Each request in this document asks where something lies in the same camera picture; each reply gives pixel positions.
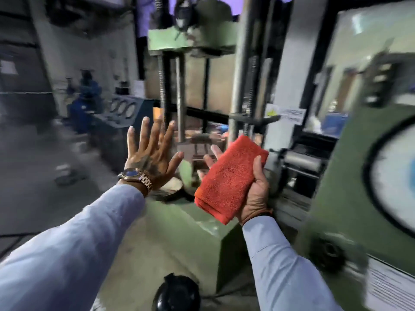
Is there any person's right forearm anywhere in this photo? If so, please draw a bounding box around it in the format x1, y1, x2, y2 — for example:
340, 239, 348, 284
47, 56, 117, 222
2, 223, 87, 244
242, 216, 345, 311

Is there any large round dial gauge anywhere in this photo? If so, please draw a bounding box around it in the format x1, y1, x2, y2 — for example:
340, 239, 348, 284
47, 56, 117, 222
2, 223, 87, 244
362, 118, 415, 238

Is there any black round knob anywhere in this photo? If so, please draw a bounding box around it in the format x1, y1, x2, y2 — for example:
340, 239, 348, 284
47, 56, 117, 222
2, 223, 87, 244
310, 236, 349, 274

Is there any grey metal roller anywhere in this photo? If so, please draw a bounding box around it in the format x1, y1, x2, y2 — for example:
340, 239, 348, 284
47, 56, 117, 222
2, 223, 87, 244
280, 148, 326, 175

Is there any white paper notice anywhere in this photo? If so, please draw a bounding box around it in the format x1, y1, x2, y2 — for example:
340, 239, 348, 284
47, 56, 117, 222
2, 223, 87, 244
0, 59, 19, 76

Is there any person's left forearm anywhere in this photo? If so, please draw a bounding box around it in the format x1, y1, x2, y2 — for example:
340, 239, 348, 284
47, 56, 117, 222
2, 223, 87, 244
0, 180, 147, 311

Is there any white printed label plate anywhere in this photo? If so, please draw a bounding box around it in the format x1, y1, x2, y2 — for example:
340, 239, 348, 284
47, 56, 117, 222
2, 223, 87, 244
364, 256, 415, 311

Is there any person's right hand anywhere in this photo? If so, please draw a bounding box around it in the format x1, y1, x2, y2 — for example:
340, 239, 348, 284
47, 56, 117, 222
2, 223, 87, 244
197, 145, 274, 226

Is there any green control cabinet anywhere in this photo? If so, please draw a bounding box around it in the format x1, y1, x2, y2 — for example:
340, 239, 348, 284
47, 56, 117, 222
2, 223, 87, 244
296, 50, 415, 311

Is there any black round object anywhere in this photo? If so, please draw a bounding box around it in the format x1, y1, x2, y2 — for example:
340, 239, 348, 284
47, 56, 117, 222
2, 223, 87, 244
151, 273, 202, 311

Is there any blue console with round gauges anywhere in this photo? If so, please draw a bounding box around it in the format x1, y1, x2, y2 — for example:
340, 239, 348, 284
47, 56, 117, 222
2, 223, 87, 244
89, 94, 155, 173

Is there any person's left hand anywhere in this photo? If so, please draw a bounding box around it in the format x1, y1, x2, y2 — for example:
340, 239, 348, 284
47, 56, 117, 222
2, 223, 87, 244
124, 116, 184, 191

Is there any red cloth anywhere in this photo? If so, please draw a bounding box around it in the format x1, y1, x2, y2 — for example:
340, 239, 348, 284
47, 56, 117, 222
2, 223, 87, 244
194, 135, 270, 226

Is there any dark wrist bracelet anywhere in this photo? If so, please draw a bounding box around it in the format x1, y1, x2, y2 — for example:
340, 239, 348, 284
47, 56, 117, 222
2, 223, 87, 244
241, 211, 275, 225

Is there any white warning sign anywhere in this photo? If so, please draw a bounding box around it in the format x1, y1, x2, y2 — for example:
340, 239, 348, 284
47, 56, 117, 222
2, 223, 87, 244
265, 104, 307, 125

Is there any blue machine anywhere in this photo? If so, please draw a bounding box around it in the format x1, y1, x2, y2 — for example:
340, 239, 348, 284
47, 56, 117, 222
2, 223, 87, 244
66, 69, 105, 134

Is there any green testing machine frame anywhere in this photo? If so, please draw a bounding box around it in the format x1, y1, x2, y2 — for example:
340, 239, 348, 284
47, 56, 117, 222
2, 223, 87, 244
145, 0, 294, 293

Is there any gold wristwatch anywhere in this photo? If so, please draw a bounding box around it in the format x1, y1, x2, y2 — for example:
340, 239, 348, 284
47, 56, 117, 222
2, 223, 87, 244
118, 168, 153, 192

